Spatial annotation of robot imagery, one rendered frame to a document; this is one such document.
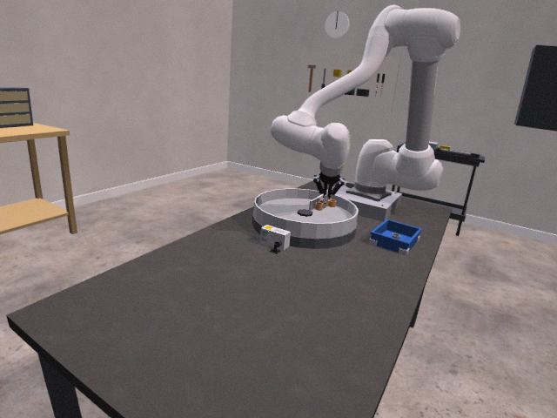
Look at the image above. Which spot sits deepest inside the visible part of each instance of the grey round turning table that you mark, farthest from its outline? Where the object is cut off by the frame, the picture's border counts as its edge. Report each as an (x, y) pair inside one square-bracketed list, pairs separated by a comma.
[(287, 217)]

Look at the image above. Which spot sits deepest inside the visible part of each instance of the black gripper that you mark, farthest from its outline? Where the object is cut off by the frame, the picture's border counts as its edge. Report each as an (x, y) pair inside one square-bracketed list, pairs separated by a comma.
[(328, 180)]

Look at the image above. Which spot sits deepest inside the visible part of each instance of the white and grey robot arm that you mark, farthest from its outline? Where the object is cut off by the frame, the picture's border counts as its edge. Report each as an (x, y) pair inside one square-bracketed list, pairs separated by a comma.
[(426, 33)]

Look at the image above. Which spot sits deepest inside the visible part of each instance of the blue plastic crate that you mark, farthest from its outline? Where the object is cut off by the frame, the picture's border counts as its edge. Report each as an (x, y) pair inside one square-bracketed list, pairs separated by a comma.
[(382, 236)]

